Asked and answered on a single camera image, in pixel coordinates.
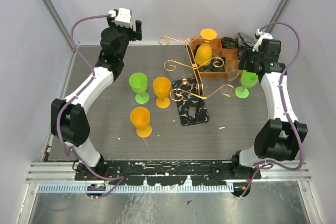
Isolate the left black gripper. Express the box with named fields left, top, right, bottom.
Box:
left=108, top=16, right=143, bottom=60

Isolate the clear champagne flute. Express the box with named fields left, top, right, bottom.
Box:
left=220, top=60, right=241, bottom=97

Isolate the orange goblet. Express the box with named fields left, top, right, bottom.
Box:
left=153, top=77, right=171, bottom=109
left=195, top=28, right=217, bottom=67
left=130, top=107, right=152, bottom=138

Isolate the gold wine glass rack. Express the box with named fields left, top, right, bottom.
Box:
left=159, top=36, right=226, bottom=126

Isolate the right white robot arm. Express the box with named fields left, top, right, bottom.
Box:
left=230, top=34, right=308, bottom=179

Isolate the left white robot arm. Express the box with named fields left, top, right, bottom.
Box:
left=50, top=15, right=142, bottom=180

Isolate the green goblet right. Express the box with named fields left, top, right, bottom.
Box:
left=236, top=70, right=258, bottom=99

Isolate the green goblet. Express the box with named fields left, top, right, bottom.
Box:
left=129, top=72, right=150, bottom=104
left=236, top=70, right=258, bottom=99

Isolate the striped grey cloth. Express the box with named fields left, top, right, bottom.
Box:
left=237, top=33, right=256, bottom=50

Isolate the orange divided tray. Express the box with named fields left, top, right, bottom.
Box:
left=191, top=37, right=238, bottom=78

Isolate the dark cloth rear compartment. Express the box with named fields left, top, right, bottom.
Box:
left=221, top=37, right=237, bottom=49

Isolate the dark patterned cloth in tray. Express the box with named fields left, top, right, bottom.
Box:
left=199, top=56, right=226, bottom=72

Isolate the green goblet left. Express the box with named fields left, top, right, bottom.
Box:
left=129, top=72, right=150, bottom=104

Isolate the orange goblet front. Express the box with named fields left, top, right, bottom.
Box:
left=130, top=107, right=152, bottom=138

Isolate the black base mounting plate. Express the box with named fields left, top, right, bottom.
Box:
left=75, top=158, right=262, bottom=186

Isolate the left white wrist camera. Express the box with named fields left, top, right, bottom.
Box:
left=108, top=8, right=133, bottom=28

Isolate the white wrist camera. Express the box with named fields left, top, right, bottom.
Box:
left=252, top=29, right=273, bottom=52
left=108, top=8, right=133, bottom=28

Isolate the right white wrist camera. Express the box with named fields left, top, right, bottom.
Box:
left=252, top=29, right=273, bottom=52

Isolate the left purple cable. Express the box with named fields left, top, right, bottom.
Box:
left=56, top=13, right=124, bottom=200

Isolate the slotted cable duct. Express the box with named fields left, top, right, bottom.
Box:
left=37, top=183, right=234, bottom=194

